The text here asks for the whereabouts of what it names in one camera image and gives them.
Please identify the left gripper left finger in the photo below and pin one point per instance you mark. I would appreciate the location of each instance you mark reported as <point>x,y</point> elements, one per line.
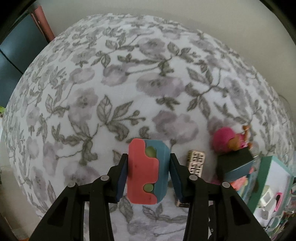
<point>65,218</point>

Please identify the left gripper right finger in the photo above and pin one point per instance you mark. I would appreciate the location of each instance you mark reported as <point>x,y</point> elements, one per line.
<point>216,212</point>

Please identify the cream plastic toy house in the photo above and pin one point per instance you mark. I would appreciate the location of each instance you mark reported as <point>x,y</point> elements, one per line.
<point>267,202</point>

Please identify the pink kids watch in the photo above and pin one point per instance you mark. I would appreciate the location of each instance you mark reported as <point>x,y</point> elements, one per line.
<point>278,199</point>

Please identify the red and blue block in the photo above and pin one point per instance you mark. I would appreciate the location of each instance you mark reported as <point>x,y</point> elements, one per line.
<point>148,171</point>

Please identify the white tray with teal rim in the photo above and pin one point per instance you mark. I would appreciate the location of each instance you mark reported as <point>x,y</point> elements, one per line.
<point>273,172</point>

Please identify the black square box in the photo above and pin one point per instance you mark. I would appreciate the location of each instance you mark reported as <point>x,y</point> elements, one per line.
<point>234,164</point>

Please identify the gold patterned bar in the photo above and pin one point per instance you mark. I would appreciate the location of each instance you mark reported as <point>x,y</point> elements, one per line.
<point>195,162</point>

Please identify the pink haired doll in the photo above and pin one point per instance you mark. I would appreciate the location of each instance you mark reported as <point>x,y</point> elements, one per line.
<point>226,139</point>

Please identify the floral blanket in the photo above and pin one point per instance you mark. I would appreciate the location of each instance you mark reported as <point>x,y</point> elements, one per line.
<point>110,78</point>

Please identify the dark blue cabinet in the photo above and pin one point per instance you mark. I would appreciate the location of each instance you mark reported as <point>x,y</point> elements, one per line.
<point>18,50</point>

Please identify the pink pole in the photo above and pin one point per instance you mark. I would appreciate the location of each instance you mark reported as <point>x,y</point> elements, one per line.
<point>40,20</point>

